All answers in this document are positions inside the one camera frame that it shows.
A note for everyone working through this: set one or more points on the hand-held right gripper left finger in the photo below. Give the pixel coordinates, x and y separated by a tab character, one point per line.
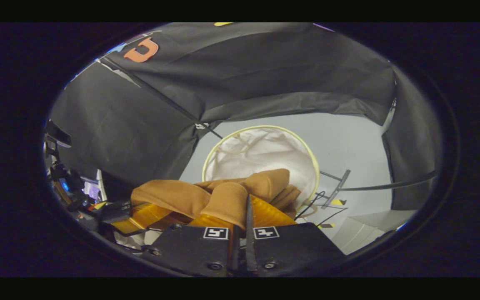
186	250

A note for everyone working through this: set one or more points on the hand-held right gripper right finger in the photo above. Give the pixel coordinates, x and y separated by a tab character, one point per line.
294	248

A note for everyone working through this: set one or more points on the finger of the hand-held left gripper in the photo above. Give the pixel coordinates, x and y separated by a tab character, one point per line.
150	212
125	226

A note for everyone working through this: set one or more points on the brown collared jacket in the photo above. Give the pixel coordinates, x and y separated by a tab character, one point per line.
173	196

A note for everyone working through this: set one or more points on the white round laundry hamper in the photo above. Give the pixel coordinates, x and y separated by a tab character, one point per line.
261	154

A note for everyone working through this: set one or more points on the small purple object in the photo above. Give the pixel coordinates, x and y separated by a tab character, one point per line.
93	193

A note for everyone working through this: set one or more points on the yellow floor tape mark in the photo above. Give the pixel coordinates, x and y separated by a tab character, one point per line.
338	202

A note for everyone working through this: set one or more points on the white box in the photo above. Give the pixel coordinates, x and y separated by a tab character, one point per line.
369	233

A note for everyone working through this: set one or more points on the computer monitor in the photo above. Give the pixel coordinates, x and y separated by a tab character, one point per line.
58	134

